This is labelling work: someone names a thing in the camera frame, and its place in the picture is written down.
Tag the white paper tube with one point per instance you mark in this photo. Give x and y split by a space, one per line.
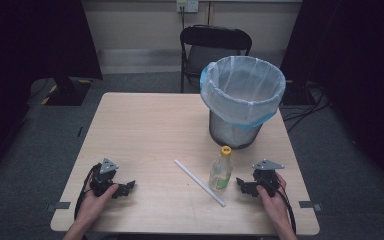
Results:
198 181

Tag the clear bottle with yellow cap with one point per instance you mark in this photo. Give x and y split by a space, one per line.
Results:
220 173

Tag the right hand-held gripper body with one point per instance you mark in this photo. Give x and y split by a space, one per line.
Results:
266 176

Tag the black curtain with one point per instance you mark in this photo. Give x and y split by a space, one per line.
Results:
30 50
356 66

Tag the metal mesh trash can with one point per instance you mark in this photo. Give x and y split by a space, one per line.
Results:
235 135

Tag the black folding chair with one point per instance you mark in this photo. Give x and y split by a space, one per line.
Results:
213 38

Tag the black stand base yellow stripes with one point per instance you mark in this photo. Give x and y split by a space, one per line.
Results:
67 91

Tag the person's left hand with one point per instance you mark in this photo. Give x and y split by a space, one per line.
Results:
91 205

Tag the white wall socket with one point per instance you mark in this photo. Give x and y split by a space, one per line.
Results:
187 5

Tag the trash bin with blue bag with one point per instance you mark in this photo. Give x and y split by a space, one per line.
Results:
246 100

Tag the person's right hand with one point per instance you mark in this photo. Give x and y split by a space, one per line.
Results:
273 206

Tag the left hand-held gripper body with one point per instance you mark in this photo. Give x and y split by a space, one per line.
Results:
104 180

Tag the grey tape strip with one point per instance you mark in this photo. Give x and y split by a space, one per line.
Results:
60 205
309 205

